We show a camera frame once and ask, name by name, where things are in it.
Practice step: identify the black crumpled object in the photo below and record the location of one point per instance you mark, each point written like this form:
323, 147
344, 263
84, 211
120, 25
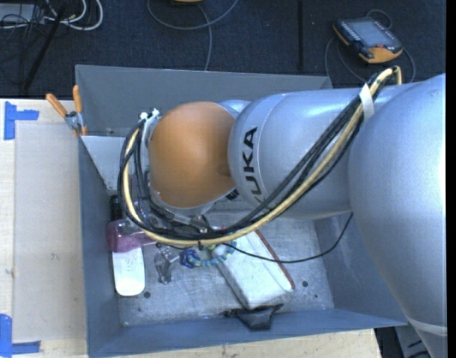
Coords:
257, 317

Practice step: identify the white flat oval object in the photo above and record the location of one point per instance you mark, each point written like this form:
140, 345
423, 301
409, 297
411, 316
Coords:
128, 272

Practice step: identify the pink translucent bottle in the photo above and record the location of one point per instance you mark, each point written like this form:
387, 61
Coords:
125, 237

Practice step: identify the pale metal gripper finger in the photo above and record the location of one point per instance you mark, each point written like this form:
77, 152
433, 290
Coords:
159, 265
168, 270

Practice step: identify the white and red-brown flat block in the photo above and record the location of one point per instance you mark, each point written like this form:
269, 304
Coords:
253, 278

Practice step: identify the grey metal bin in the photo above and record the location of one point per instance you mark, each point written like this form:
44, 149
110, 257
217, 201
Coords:
100, 237

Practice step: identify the small black cylindrical object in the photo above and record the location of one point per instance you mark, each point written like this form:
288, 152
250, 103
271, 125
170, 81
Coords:
116, 207

